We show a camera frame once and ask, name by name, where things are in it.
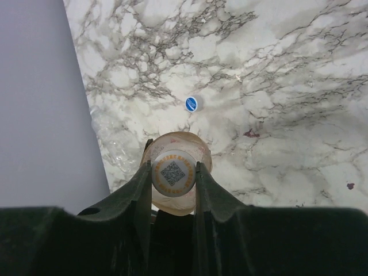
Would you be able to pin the clear empty plastic bottle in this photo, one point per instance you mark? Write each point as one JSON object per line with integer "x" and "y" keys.
{"x": 120, "y": 149}

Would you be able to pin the white QR code bottle cap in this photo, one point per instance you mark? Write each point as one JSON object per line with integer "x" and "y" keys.
{"x": 173, "y": 173}

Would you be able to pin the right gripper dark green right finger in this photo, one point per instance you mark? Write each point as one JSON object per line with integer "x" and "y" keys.
{"x": 232, "y": 238}

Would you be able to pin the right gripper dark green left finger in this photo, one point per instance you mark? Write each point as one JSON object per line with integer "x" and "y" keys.
{"x": 110, "y": 237}

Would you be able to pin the blue white bottle cap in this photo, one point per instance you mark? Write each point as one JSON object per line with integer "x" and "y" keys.
{"x": 194, "y": 103}

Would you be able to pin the gold label drink bottle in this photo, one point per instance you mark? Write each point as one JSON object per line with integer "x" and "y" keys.
{"x": 194, "y": 146}

